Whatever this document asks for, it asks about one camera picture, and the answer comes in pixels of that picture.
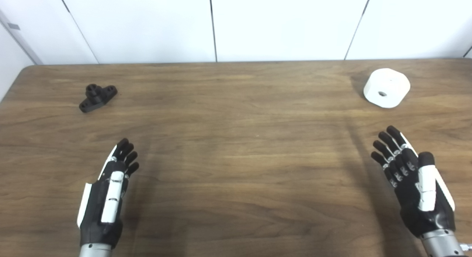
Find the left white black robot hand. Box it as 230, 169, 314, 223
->
77, 138, 140, 249

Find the round white piece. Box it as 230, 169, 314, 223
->
363, 68, 411, 109

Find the black flanged holder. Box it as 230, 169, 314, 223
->
79, 84, 118, 113

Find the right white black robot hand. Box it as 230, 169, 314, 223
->
371, 125, 456, 238

